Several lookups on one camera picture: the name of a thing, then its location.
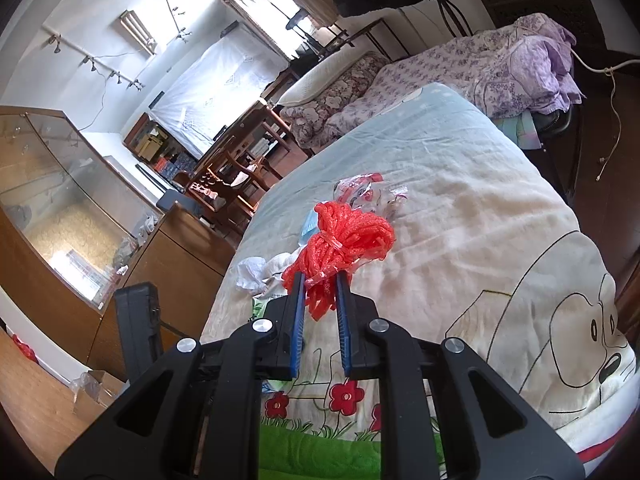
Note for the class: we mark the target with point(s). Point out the black metal coat rack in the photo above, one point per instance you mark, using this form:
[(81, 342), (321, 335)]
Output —
[(450, 15)]

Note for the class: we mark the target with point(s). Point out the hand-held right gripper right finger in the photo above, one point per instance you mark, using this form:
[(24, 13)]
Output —
[(342, 320)]

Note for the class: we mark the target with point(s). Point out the white crumpled tissue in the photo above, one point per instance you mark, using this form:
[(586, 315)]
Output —
[(252, 272)]

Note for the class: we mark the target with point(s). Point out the cardboard box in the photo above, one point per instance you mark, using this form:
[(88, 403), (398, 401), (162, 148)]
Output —
[(95, 395)]

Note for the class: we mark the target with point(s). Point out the purple floral bed sheet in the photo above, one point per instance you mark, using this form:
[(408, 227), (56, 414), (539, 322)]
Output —
[(450, 65)]

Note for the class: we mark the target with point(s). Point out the green white packet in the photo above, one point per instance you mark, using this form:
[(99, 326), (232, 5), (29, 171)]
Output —
[(267, 292)]

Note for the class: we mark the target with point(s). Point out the white dust sheet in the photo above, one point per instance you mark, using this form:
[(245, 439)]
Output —
[(215, 90)]

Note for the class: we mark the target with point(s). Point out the blue face mask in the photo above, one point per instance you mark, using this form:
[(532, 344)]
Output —
[(309, 227)]

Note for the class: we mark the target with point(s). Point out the glass partition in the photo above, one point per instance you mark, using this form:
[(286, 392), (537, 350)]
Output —
[(60, 185)]

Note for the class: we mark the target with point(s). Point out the ceiling light fixture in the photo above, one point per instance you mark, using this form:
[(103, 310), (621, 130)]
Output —
[(140, 32)]

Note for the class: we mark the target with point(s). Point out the white pillow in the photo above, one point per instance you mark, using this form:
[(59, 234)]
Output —
[(305, 87)]

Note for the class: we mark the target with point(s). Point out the cartoon printed blanket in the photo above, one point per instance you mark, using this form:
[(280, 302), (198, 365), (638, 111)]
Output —
[(475, 210)]

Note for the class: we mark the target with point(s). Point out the black metal side table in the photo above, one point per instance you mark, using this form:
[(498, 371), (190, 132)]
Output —
[(370, 27)]

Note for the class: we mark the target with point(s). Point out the wooden table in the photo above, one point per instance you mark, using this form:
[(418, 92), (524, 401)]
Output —
[(260, 115)]

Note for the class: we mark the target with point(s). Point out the red decoration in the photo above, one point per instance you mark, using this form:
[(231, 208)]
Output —
[(24, 346)]

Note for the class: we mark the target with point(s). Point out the brown wooden cabinet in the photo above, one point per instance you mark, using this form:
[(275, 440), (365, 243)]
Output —
[(165, 270)]

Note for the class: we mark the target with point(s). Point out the floral folded quilt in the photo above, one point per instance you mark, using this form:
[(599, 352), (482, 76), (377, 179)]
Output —
[(330, 100)]

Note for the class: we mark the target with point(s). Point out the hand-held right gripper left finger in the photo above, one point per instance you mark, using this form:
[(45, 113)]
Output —
[(300, 320)]

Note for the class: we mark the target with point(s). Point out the carved wooden chair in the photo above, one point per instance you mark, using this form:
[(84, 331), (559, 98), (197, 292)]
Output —
[(220, 180)]

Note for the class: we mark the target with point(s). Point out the red mesh net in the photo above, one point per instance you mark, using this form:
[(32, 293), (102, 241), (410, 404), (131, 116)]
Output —
[(345, 230)]

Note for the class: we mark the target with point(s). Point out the clear plastic wrapper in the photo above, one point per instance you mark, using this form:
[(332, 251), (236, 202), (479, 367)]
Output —
[(365, 192)]

